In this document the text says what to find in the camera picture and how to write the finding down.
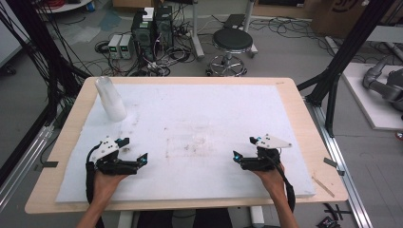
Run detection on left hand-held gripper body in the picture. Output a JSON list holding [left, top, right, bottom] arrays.
[[90, 135, 141, 176]]

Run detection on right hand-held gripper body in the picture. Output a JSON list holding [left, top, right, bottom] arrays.
[[238, 133, 294, 173]]

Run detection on person's right hand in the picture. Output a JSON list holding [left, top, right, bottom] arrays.
[[251, 163, 287, 200]]

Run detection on person's left hand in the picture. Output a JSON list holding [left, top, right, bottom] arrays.
[[91, 170, 128, 204]]

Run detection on clear plastic cup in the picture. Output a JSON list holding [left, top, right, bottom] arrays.
[[94, 75, 128, 124]]

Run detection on white foam mat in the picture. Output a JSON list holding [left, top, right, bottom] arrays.
[[55, 83, 317, 203]]

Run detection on white table leg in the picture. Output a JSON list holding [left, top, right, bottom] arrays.
[[117, 210, 135, 228], [249, 205, 266, 228]]

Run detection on thin wooden stick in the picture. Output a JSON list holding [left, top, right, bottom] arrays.
[[311, 175, 336, 199]]

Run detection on person's dark trouser legs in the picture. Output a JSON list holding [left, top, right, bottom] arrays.
[[136, 207, 235, 228]]

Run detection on black parts on floor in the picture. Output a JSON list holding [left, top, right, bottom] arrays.
[[316, 202, 354, 228]]

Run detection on grey bench power supply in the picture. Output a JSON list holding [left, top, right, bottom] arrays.
[[107, 33, 124, 60], [119, 33, 135, 60]]

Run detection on black round stool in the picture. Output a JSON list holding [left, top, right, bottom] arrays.
[[204, 28, 259, 78]]

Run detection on black computer tower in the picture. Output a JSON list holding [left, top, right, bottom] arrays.
[[154, 5, 175, 49], [130, 10, 157, 62]]

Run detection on grey desk leg with foot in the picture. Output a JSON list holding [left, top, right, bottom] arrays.
[[189, 0, 206, 62]]

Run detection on white platform board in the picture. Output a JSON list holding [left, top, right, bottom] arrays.
[[341, 62, 403, 132]]

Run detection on black flat device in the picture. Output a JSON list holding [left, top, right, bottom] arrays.
[[222, 13, 247, 30]]

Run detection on brown cardboard box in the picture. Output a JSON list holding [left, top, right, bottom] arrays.
[[311, 0, 403, 40]]

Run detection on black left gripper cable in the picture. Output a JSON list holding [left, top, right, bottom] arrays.
[[85, 142, 104, 204]]

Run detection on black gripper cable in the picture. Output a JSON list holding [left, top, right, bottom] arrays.
[[267, 155, 297, 214], [85, 142, 104, 204]]

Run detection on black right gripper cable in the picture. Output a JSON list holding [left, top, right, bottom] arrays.
[[267, 155, 297, 214]]

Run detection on aluminium rail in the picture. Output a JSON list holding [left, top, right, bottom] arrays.
[[0, 123, 55, 212], [304, 97, 374, 228]]

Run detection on coiled black cable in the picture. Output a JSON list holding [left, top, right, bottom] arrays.
[[94, 40, 111, 54]]

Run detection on black frame with cable bundle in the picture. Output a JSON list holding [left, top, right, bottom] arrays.
[[0, 0, 91, 188]]

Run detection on black metal frame post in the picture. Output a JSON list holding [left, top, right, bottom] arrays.
[[297, 0, 397, 138]]

